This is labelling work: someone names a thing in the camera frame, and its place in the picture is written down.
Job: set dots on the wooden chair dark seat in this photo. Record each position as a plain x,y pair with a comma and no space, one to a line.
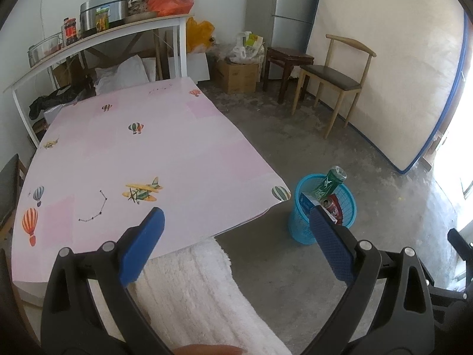
9,192
332,77

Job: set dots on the white box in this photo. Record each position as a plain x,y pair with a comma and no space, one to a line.
196,66

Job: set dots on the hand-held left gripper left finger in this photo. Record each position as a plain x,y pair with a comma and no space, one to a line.
142,246

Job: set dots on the white pillow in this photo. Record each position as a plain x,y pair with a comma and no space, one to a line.
122,74

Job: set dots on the brown cardboard box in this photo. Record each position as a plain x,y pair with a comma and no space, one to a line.
68,72

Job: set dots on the red drink can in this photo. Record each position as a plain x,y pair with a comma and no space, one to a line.
332,210

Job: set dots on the patterned bag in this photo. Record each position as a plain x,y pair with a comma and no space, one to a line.
140,2

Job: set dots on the glass bowl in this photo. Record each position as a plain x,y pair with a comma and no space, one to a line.
44,50

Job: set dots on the steel pot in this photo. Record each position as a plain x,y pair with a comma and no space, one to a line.
88,14

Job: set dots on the metal plate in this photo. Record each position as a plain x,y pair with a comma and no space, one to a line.
142,17

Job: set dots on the blue plastic basket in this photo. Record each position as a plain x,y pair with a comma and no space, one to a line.
299,225

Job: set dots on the dark wooden stool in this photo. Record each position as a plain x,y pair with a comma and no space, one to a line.
290,57

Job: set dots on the green label jar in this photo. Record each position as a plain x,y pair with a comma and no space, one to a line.
102,20

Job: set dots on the yellow plastic bag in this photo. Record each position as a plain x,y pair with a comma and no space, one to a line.
199,35

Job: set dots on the blue white carton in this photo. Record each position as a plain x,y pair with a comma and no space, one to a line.
307,201

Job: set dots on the grey fridge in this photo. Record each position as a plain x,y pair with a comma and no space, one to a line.
292,7

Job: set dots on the green plastic bottle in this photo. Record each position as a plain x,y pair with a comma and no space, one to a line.
329,183

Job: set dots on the red plastic bag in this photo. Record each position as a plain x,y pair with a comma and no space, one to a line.
170,2

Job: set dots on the white mattress blue edge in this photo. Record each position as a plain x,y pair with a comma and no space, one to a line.
388,63

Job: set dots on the person's left hand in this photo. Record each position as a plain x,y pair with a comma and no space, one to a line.
214,350

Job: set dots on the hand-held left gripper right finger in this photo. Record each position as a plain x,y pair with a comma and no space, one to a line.
330,246

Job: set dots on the black cloth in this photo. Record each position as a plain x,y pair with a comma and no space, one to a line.
55,100

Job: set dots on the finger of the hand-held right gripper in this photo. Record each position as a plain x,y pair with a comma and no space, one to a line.
451,296
462,246

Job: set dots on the white desk with wooden top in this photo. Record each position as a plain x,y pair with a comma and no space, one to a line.
182,51

